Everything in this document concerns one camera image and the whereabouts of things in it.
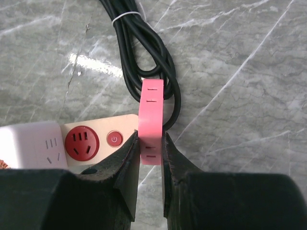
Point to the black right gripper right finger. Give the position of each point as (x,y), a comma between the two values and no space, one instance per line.
(198,200)

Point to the beige power strip red sockets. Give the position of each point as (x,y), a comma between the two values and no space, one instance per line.
(89,142)

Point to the white cube socket adapter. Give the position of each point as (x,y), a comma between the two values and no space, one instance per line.
(36,145)

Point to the pink plug adapter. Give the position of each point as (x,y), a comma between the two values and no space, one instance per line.
(150,121)

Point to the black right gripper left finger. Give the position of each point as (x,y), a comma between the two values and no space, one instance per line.
(102,197)

